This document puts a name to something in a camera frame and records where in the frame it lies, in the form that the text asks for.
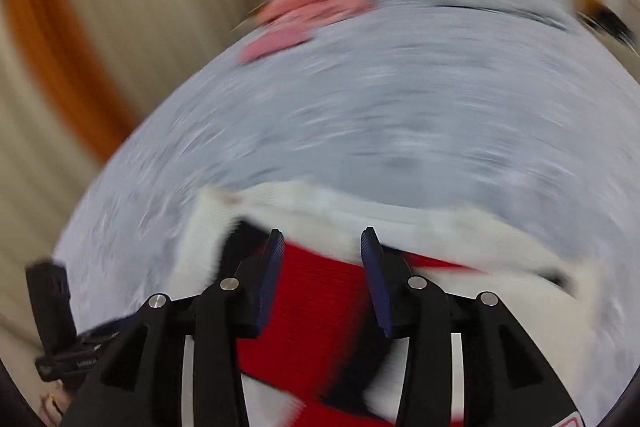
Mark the grey patterned bedspread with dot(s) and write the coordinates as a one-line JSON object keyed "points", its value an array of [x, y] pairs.
{"points": [[380, 117]]}

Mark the person's left hand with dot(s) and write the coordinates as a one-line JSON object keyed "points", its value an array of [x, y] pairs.
{"points": [[52, 407]]}

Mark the beige curtain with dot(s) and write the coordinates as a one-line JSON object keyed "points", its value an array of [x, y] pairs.
{"points": [[145, 7]]}

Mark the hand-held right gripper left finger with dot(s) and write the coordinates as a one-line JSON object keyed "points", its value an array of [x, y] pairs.
{"points": [[269, 279]]}

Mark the white red black knit sweater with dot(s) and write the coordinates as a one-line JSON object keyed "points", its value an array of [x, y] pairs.
{"points": [[320, 297]]}

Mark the dark object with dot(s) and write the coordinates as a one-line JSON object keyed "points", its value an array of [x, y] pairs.
{"points": [[607, 23]]}

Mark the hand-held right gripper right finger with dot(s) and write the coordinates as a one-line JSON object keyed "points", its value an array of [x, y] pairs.
{"points": [[374, 282]]}

